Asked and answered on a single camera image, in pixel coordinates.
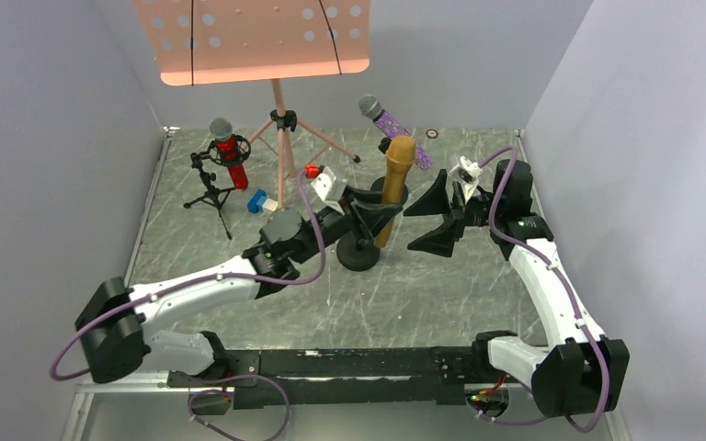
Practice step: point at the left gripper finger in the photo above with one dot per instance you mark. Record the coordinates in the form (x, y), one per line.
(353, 194)
(370, 219)

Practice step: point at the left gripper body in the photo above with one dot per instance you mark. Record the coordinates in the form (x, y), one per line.
(358, 215)

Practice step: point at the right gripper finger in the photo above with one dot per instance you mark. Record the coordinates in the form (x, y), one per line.
(440, 241)
(435, 201)

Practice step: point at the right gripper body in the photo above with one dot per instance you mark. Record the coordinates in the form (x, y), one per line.
(456, 210)

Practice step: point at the gold microphone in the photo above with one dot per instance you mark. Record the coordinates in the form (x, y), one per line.
(400, 157)

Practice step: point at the purple glitter microphone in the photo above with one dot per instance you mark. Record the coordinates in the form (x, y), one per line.
(371, 108)

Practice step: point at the black tripod shock-mount stand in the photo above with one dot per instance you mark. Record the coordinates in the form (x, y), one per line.
(213, 196)

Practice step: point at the red glitter microphone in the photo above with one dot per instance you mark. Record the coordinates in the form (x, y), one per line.
(231, 156)

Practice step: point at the black round-base mic stand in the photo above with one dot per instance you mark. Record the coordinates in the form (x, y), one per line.
(378, 183)

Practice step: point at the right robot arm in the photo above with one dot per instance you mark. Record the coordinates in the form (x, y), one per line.
(580, 370)

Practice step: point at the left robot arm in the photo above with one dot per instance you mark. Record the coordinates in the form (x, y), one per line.
(126, 328)

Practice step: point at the pink music stand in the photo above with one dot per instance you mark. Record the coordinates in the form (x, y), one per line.
(217, 42)

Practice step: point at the cream toy block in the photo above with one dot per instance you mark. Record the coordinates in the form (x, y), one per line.
(268, 204)

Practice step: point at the blue toy block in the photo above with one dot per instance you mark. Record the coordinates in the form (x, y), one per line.
(256, 202)

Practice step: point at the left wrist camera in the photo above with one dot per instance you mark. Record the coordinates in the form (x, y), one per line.
(328, 186)

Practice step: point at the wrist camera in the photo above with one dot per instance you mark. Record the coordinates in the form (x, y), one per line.
(467, 173)
(328, 186)

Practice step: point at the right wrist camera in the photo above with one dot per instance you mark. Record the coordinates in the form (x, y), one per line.
(467, 173)

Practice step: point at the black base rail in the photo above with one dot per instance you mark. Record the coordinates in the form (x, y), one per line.
(444, 375)

